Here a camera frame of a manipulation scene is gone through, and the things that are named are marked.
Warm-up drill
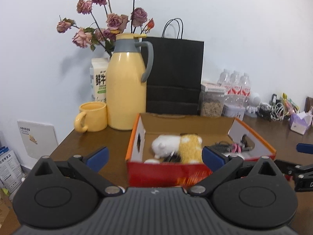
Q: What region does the black hair brush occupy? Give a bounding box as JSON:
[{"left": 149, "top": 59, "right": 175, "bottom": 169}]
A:
[{"left": 209, "top": 141, "right": 253, "bottom": 155}]

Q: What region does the yellow white plush cat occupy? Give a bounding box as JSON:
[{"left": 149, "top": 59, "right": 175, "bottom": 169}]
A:
[{"left": 151, "top": 134, "right": 203, "bottom": 165}]

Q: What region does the purple tissue pack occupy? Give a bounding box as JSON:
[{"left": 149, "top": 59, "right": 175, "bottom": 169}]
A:
[{"left": 289, "top": 111, "right": 312, "bottom": 135}]

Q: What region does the red cardboard box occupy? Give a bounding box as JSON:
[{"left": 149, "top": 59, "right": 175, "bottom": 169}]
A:
[{"left": 125, "top": 113, "right": 276, "bottom": 187}]

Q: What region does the yellow ceramic mug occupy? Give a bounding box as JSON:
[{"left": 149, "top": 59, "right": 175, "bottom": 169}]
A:
[{"left": 74, "top": 101, "right": 108, "bottom": 133}]

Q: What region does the small white tin box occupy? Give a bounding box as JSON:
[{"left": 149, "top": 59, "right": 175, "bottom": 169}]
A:
[{"left": 222, "top": 103, "right": 246, "bottom": 120}]

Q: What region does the small white lid cup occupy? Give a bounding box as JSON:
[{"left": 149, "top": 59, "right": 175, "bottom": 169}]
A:
[{"left": 144, "top": 159, "right": 160, "bottom": 164}]

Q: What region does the clear seed container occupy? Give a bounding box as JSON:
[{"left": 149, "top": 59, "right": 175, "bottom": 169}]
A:
[{"left": 200, "top": 90, "right": 226, "bottom": 117}]

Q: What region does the white robot figurine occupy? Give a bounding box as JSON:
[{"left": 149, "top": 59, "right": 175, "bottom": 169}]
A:
[{"left": 246, "top": 92, "right": 261, "bottom": 118}]

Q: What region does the white red flat box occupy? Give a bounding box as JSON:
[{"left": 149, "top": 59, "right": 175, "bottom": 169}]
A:
[{"left": 201, "top": 82, "right": 227, "bottom": 94}]

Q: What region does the blue white package on floor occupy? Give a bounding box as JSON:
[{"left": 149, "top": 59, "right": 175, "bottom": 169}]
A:
[{"left": 0, "top": 146, "right": 23, "bottom": 194}]

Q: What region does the middle water bottle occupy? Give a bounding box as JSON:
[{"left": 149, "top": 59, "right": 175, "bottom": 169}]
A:
[{"left": 226, "top": 70, "right": 241, "bottom": 106}]

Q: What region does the water bottle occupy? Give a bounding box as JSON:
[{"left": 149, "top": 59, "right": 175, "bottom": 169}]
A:
[
  {"left": 226, "top": 70, "right": 241, "bottom": 106},
  {"left": 218, "top": 69, "right": 231, "bottom": 92},
  {"left": 240, "top": 73, "right": 251, "bottom": 107}
]

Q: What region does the right water bottle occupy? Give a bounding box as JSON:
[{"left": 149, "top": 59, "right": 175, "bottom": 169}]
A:
[{"left": 240, "top": 73, "right": 251, "bottom": 107}]

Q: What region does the left water bottle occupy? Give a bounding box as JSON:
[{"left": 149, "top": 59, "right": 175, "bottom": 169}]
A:
[{"left": 218, "top": 69, "right": 231, "bottom": 92}]

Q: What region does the black paper bag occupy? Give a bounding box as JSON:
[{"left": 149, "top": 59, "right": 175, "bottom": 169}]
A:
[{"left": 146, "top": 18, "right": 204, "bottom": 115}]

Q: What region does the white milk carton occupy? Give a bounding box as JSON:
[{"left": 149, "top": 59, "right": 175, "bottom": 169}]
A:
[{"left": 90, "top": 58, "right": 109, "bottom": 102}]

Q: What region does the yellow thermos jug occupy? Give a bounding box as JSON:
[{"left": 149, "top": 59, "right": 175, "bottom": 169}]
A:
[{"left": 106, "top": 33, "right": 154, "bottom": 130}]

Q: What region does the dried pink rose bouquet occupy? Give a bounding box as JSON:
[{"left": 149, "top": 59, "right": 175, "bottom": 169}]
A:
[{"left": 56, "top": 0, "right": 154, "bottom": 56}]

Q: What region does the tangled cables pile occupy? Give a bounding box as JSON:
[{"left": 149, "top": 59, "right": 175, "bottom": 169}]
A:
[{"left": 256, "top": 101, "right": 292, "bottom": 122}]

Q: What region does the white board by wall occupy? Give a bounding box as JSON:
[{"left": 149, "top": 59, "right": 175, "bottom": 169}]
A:
[{"left": 17, "top": 120, "right": 58, "bottom": 159}]

